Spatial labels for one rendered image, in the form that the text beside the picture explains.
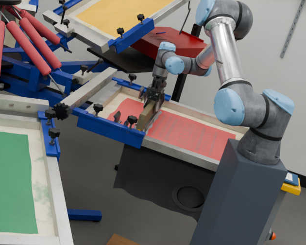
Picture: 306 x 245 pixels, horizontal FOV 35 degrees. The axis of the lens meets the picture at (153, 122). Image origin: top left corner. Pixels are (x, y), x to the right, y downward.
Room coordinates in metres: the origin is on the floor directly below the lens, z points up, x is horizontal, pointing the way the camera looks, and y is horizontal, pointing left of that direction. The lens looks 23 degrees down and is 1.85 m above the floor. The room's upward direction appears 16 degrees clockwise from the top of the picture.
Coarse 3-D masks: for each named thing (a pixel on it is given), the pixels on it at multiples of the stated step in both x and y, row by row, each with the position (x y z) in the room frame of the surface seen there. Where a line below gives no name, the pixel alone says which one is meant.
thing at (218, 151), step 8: (112, 112) 2.15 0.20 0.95; (120, 112) 2.18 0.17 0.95; (112, 120) 2.06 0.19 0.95; (120, 120) 2.08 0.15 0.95; (152, 128) 2.09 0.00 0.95; (152, 136) 2.01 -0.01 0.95; (176, 144) 2.00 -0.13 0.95; (216, 144) 2.13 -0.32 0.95; (200, 152) 1.99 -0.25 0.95; (216, 152) 2.04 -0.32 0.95
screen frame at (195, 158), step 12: (108, 96) 2.24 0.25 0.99; (180, 108) 2.41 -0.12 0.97; (192, 108) 2.42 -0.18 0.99; (204, 120) 2.40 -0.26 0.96; (216, 120) 2.39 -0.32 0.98; (240, 132) 2.37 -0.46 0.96; (144, 144) 1.88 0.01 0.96; (156, 144) 1.87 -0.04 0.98; (168, 144) 1.89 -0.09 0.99; (180, 156) 1.86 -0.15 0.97; (192, 156) 1.85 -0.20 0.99; (204, 156) 1.88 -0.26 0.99; (216, 168) 1.84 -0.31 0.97
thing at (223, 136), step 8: (120, 104) 2.28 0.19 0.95; (128, 104) 2.31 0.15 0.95; (136, 104) 2.35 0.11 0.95; (128, 112) 2.20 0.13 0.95; (136, 112) 2.24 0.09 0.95; (168, 112) 2.36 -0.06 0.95; (184, 120) 2.32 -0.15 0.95; (192, 120) 2.35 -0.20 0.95; (208, 128) 2.30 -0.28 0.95; (216, 128) 2.33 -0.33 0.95; (224, 136) 2.26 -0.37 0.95; (232, 136) 2.29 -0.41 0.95; (224, 144) 2.16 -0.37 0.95
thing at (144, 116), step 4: (152, 100) 2.20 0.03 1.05; (148, 104) 2.13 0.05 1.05; (152, 104) 2.14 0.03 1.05; (144, 108) 2.07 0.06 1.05; (148, 108) 2.07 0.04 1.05; (152, 108) 2.11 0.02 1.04; (144, 112) 2.01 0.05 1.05; (148, 112) 2.03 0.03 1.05; (152, 112) 2.14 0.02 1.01; (140, 116) 1.98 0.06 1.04; (144, 116) 1.98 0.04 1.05; (148, 116) 2.05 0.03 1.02; (140, 120) 1.98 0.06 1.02; (144, 120) 1.98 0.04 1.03; (148, 120) 2.09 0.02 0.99; (140, 124) 1.98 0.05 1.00; (144, 124) 2.01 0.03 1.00; (136, 128) 1.98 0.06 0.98; (140, 128) 1.98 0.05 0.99
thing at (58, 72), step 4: (56, 72) 2.22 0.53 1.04; (60, 72) 2.24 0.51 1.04; (64, 72) 2.26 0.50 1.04; (52, 76) 2.21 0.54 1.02; (56, 76) 2.21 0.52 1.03; (60, 76) 2.21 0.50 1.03; (64, 76) 2.21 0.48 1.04; (68, 76) 2.22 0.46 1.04; (72, 76) 2.24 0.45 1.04; (56, 80) 2.21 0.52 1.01; (60, 80) 2.21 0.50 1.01; (64, 80) 2.20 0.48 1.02; (68, 80) 2.20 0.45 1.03; (60, 84) 2.21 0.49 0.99; (64, 84) 2.20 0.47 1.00; (72, 84) 2.20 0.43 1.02; (76, 84) 2.20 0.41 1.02; (80, 84) 2.19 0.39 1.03; (84, 84) 2.19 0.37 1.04; (72, 88) 2.20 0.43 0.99; (76, 88) 2.20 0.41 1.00
